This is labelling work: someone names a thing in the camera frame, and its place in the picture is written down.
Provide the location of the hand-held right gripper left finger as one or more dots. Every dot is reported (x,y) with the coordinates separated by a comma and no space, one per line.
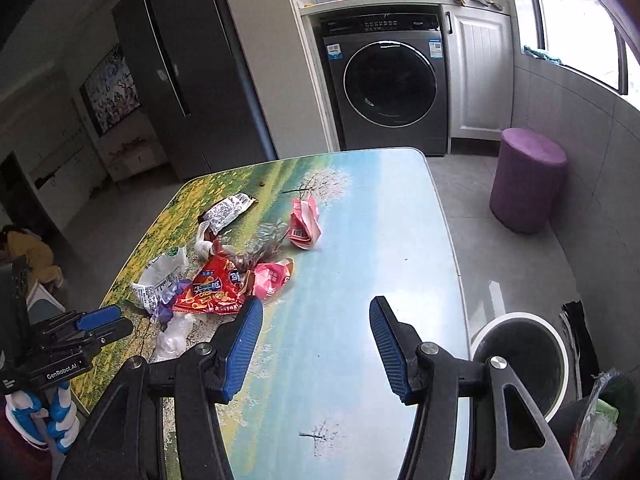
(245,347)

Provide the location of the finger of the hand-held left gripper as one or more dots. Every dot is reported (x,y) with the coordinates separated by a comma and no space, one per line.
(112,331)
(102,316)

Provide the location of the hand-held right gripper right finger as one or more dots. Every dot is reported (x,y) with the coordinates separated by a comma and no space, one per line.
(390,350)

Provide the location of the round white rimmed bin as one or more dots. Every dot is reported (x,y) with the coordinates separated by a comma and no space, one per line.
(520,350)

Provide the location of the pink paper wrapper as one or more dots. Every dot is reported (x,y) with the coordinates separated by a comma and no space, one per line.
(302,222)

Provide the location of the brown wrapper with white label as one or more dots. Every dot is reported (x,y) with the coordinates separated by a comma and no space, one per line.
(227,210)

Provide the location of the person's left forearm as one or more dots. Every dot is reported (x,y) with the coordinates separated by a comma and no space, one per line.
(20,462)

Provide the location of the person's left hand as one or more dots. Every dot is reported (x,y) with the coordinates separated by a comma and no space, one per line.
(57,412)

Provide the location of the blue chair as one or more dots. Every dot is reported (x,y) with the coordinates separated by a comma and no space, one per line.
(47,305)

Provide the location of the clear plastic bag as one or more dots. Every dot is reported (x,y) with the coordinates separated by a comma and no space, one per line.
(172,337)

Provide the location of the purple wrapper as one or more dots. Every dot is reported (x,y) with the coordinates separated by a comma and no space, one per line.
(167,305)

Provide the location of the red snack bag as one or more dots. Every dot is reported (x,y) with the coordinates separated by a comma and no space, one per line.
(210,287)

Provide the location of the white plastic bag green print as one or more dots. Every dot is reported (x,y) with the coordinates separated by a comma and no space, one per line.
(160,275)

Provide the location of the small pink wrapper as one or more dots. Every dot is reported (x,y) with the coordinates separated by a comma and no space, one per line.
(272,276)

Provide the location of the clear crumpled plastic film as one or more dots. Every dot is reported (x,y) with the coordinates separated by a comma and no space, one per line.
(267,237)

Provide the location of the white crumpled wrapper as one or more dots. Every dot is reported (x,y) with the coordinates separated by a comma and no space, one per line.
(204,242)

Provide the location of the landscape printed table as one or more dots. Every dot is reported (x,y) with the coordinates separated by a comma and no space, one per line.
(350,235)

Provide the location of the white television cabinet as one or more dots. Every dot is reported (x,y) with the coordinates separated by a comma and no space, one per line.
(135,160)

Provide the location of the black bag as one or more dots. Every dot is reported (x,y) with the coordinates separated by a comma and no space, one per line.
(580,340)

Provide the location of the purple round stool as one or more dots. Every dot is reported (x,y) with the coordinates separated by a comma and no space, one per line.
(527,180)

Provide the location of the plastic bag with green contents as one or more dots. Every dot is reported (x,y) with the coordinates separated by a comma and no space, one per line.
(600,425)

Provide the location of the dark grey refrigerator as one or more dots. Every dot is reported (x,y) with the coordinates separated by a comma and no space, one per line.
(200,85)

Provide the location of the grey washing machine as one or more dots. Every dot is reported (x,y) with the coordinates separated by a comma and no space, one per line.
(390,85)

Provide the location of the white cabinet door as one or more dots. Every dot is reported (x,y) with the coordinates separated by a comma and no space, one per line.
(480,75)

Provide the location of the blue cloth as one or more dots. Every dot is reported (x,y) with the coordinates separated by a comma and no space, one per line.
(542,54)

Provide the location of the white countertop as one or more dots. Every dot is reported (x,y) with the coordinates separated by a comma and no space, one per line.
(400,0)

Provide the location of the brown clutter pile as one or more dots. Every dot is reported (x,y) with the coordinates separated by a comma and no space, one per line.
(477,2)

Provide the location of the window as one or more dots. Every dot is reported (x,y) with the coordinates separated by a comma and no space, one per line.
(575,25)

